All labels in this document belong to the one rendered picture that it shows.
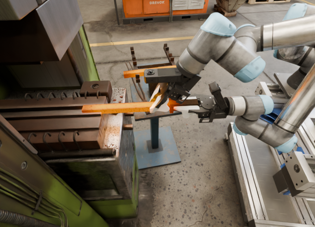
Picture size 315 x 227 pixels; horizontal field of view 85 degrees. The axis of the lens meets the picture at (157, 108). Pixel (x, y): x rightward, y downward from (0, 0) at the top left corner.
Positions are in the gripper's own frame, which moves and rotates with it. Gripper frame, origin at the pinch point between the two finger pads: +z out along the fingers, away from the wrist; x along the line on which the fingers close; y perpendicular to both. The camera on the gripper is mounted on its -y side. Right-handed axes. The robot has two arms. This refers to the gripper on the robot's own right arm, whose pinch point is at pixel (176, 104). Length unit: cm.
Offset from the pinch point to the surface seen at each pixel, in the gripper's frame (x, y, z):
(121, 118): 2.1, 9.2, 21.7
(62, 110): 1.3, 1.9, 42.3
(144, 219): -17, 100, 18
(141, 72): 28.4, 5.7, 13.7
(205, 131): 58, 101, -45
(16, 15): -16.9, -36.8, 27.3
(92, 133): -9.3, 2.5, 29.3
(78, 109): 1.5, 1.9, 36.5
